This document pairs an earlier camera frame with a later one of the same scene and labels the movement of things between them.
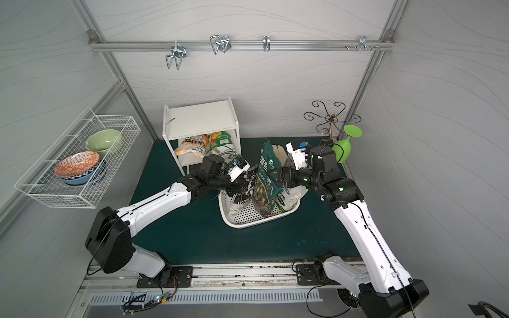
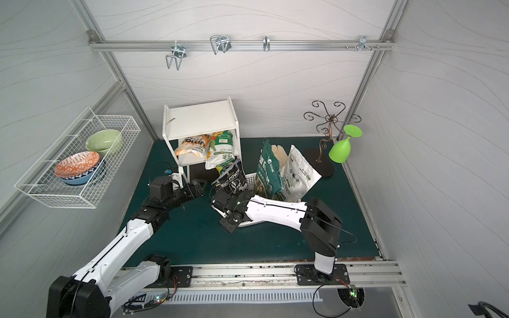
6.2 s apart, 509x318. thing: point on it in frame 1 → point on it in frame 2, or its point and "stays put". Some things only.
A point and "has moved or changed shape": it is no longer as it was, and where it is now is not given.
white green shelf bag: (221, 144) stays put
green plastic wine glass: (342, 150) stays put
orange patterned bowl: (77, 163) stays put
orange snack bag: (195, 144) stays put
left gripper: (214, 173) → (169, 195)
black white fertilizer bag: (241, 190) has moved or changed shape
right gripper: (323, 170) → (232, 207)
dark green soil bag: (270, 183) stays put
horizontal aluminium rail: (228, 46) stays put
